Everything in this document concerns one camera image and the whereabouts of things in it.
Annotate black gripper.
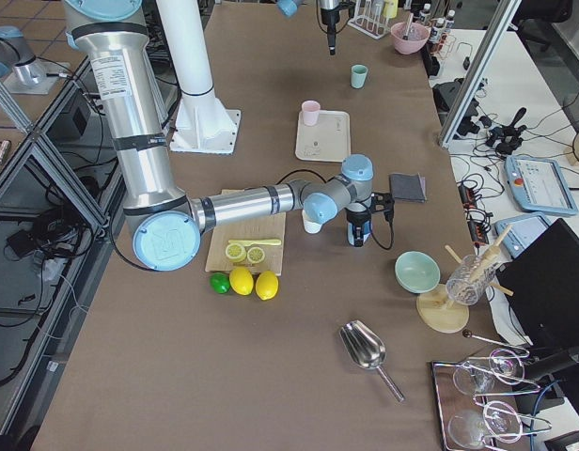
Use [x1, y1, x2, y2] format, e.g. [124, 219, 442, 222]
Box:
[346, 207, 371, 246]
[320, 7, 340, 55]

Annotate blue cup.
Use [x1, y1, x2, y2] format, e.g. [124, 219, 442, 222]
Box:
[347, 224, 371, 245]

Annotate pink cup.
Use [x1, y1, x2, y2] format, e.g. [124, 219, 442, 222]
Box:
[301, 100, 321, 127]

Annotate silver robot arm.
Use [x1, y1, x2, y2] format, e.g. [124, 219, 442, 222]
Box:
[64, 1, 373, 272]
[275, 0, 344, 55]

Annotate cream rabbit tray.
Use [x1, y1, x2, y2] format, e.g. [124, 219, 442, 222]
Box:
[295, 110, 351, 163]

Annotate wine glass rack tray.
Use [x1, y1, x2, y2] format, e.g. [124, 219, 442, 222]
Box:
[431, 360, 552, 450]

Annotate green cup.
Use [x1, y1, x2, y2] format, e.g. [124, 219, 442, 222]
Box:
[351, 64, 368, 89]

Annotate cream yellow cup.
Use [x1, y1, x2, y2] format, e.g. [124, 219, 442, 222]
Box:
[302, 210, 322, 234]

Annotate grey folded cloth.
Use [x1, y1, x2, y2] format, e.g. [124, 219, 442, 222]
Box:
[389, 173, 427, 203]

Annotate green bowl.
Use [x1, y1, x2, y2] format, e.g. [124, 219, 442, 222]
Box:
[395, 251, 441, 294]

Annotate wooden cutting board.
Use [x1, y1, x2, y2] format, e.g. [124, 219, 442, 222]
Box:
[205, 188, 286, 275]

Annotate pink bowl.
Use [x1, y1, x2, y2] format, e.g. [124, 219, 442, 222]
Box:
[390, 22, 430, 54]

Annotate lemon half slice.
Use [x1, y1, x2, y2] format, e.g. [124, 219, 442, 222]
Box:
[246, 246, 266, 265]
[225, 242, 247, 263]

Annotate yellow lemon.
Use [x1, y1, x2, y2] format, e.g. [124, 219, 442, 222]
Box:
[255, 271, 279, 301]
[229, 267, 254, 296]

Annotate yellow plastic knife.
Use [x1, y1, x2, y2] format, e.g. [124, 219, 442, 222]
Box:
[227, 239, 282, 246]

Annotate wooden cup stand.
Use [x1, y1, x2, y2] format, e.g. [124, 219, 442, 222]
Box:
[416, 225, 514, 334]

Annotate metal scoop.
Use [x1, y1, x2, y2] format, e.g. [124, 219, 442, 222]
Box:
[339, 319, 405, 402]

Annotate clear glass cup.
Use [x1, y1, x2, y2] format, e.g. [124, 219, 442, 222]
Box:
[446, 255, 497, 305]

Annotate green lime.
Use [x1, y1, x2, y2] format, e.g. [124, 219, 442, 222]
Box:
[209, 272, 231, 294]

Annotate blue teach pendant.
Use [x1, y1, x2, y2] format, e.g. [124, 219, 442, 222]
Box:
[505, 155, 579, 216]
[494, 212, 551, 258]

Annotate black monitor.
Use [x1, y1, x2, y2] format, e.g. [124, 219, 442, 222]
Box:
[497, 219, 579, 348]

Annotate black gripper camera mount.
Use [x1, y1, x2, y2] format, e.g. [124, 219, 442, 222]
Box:
[369, 192, 395, 225]

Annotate white wire rack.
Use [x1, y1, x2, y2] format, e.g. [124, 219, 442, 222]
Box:
[348, 0, 399, 39]

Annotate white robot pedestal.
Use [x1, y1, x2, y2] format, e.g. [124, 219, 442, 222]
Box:
[157, 0, 241, 155]

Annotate aluminium frame post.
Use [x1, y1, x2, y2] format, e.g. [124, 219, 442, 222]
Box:
[438, 0, 521, 149]

